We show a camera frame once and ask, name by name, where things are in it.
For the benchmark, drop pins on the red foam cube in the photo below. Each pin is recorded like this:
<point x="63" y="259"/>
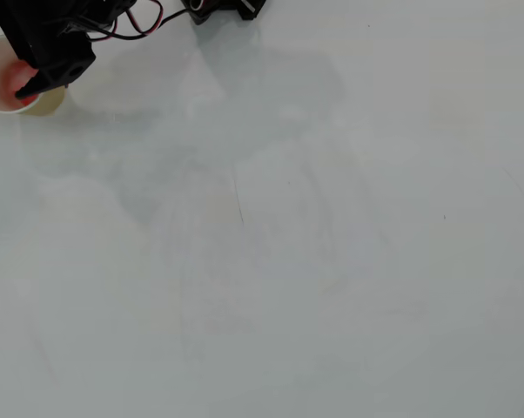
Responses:
<point x="10" y="78"/>

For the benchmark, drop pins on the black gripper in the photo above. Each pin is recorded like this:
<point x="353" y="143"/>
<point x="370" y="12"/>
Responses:
<point x="58" y="70"/>

